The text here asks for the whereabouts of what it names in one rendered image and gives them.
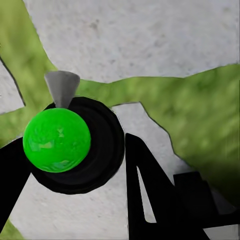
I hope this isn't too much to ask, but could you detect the insectifuge atomizer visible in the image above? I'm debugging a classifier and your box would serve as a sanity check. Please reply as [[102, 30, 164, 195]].
[[22, 70, 126, 195]]

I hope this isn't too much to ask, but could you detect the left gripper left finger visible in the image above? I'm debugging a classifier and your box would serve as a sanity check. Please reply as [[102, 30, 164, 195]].
[[0, 136, 31, 233]]

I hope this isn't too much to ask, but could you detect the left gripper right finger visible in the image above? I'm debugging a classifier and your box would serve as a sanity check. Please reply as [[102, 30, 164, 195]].
[[124, 133, 210, 240]]

